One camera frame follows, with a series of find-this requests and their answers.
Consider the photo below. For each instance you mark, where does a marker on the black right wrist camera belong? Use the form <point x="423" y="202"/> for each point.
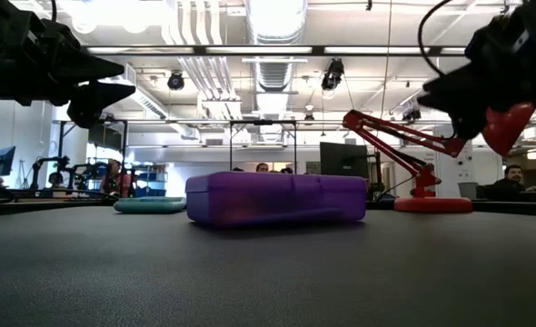
<point x="470" y="125"/>

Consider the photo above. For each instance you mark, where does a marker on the blue storage shelf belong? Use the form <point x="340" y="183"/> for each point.
<point x="156" y="184"/>

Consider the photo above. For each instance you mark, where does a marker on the purple plastic pencil case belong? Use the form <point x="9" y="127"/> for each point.
<point x="272" y="200"/>

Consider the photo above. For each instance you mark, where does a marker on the black computer monitor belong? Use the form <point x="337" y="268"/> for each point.
<point x="343" y="159"/>

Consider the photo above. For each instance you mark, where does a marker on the grey office chair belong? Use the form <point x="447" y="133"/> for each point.
<point x="467" y="188"/>

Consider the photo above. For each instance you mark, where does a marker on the silver ceiling duct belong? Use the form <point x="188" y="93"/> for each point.
<point x="274" y="72"/>

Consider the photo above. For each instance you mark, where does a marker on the black ceiling spotlight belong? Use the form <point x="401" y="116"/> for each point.
<point x="332" y="75"/>
<point x="175" y="82"/>
<point x="412" y="114"/>

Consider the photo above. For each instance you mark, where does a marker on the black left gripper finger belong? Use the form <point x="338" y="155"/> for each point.
<point x="77" y="68"/>
<point x="97" y="102"/>

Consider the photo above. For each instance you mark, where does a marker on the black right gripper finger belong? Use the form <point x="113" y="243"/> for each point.
<point x="468" y="93"/>

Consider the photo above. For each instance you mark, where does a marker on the teal dish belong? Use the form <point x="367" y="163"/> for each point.
<point x="150" y="205"/>

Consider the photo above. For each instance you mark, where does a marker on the black overhead frame bar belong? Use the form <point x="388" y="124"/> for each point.
<point x="318" y="50"/>

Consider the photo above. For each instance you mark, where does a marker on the person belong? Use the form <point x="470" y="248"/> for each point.
<point x="56" y="179"/>
<point x="509" y="186"/>
<point x="262" y="167"/>
<point x="287" y="170"/>
<point x="116" y="181"/>

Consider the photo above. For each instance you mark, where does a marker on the red desk lamp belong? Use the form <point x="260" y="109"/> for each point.
<point x="431" y="205"/>

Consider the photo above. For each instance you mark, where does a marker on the blue lit computer monitor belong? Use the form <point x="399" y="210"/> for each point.
<point x="4" y="160"/>

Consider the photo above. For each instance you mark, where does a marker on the black background robot arm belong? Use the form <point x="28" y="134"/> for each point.
<point x="63" y="162"/>

